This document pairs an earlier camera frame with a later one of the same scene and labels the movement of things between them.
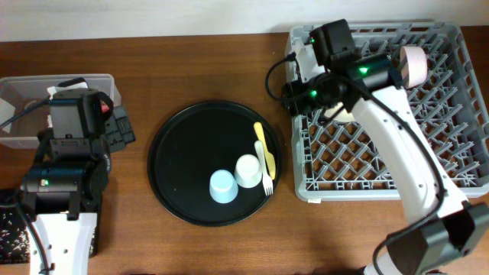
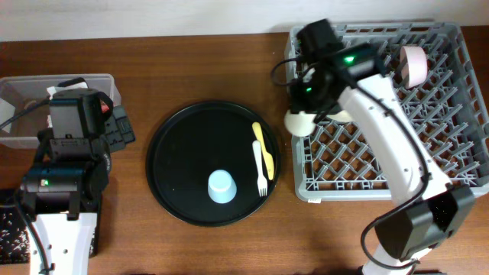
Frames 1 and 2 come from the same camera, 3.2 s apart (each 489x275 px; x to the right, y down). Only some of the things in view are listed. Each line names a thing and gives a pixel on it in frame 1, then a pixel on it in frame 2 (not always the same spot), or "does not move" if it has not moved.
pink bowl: (413, 64) does not move
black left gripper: (122, 130) does not move
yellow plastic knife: (269, 156) does not move
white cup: (247, 171) → (300, 124)
